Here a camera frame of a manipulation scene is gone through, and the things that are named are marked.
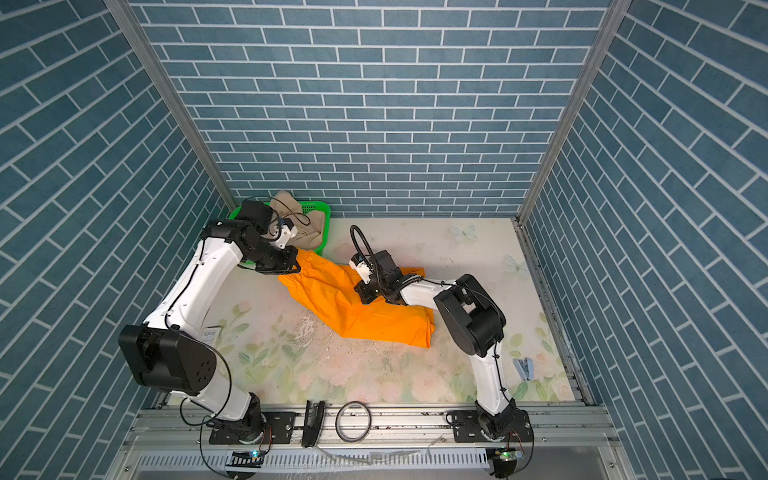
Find green plastic basket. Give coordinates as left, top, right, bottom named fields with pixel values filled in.
left=230, top=191, right=331, bottom=255

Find orange shorts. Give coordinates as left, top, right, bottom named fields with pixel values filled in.
left=278, top=250, right=435, bottom=349

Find black cable ring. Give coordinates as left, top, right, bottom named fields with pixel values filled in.
left=334, top=400, right=373, bottom=444

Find circuit board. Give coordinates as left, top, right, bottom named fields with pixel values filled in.
left=226, top=450, right=265, bottom=470
left=486, top=448, right=524, bottom=470

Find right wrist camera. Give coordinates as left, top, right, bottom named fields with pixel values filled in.
left=349, top=253, right=372, bottom=284

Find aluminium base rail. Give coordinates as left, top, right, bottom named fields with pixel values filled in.
left=107, top=403, right=632, bottom=479

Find left corner aluminium post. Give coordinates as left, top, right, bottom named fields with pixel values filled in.
left=104, top=0, right=237, bottom=210

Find white blue paper box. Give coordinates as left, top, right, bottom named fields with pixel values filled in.
left=199, top=325, right=223, bottom=347

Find corner aluminium post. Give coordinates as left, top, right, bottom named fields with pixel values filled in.
left=517, top=0, right=631, bottom=225
left=104, top=0, right=237, bottom=210

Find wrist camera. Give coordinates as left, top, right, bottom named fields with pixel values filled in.
left=235, top=199, right=298, bottom=244
left=349, top=253, right=372, bottom=284

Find black clamp bracket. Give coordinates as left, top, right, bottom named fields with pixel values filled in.
left=301, top=400, right=326, bottom=448

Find left circuit board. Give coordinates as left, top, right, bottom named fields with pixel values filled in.
left=226, top=450, right=265, bottom=470

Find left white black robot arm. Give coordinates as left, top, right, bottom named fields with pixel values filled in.
left=118, top=220, right=301, bottom=444

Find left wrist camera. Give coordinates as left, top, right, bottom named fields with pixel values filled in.
left=235, top=199, right=298, bottom=244

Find right circuit board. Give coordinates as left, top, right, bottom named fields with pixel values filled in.
left=486, top=448, right=524, bottom=470

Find blue wall clip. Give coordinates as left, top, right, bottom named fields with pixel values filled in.
left=513, top=358, right=535, bottom=382

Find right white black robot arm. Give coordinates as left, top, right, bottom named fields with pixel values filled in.
left=349, top=251, right=535, bottom=443

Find right corner aluminium post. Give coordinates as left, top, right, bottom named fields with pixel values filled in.
left=517, top=0, right=631, bottom=225

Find beige shorts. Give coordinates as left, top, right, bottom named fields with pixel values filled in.
left=270, top=191, right=327, bottom=250

